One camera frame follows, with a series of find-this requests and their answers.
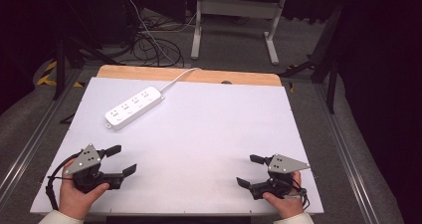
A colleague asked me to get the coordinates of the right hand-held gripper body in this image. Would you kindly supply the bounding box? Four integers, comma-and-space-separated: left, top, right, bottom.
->
248, 153, 312, 200

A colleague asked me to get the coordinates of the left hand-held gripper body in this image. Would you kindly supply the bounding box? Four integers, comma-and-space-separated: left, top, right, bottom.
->
64, 143, 124, 194

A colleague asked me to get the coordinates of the white power strip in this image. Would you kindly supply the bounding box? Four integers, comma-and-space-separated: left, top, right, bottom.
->
105, 86, 166, 131

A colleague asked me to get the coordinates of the person's right hand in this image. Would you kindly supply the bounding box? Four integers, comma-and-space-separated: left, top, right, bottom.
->
262, 170, 306, 220

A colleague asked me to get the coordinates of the person's left hand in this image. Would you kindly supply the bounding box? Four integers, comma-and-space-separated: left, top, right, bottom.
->
58, 158, 110, 221

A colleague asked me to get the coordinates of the white table sheet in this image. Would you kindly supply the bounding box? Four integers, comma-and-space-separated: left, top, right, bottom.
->
29, 76, 324, 216

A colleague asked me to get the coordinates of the yellow black hazard tape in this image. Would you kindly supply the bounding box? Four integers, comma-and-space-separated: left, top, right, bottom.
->
36, 60, 85, 89

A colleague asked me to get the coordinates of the black tripod stand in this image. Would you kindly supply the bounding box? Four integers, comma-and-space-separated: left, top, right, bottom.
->
52, 0, 117, 101

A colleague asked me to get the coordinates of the black metal stand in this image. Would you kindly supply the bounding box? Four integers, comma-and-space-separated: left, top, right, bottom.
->
278, 3, 346, 114

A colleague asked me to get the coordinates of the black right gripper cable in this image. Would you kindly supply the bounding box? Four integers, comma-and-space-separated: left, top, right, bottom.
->
291, 178, 312, 212

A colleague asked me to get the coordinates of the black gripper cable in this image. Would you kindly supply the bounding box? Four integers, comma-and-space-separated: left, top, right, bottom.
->
45, 151, 85, 211
291, 178, 312, 212

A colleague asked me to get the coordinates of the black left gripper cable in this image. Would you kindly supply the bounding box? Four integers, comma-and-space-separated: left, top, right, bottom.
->
45, 151, 85, 211

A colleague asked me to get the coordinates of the metal floor rail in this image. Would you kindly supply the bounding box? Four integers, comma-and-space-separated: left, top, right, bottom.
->
313, 83, 380, 224
0, 68, 84, 200

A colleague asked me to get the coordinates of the white power strip cable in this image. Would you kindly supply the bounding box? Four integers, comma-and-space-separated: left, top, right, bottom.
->
158, 67, 202, 95

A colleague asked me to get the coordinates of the black floor cable tangle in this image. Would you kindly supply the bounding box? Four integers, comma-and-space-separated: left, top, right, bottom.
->
129, 16, 186, 69

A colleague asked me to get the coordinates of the thin white floor cable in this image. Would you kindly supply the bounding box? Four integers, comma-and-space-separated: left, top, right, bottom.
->
123, 0, 197, 67

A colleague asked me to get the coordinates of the white table frame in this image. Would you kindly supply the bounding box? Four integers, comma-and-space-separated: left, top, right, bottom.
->
190, 0, 328, 66

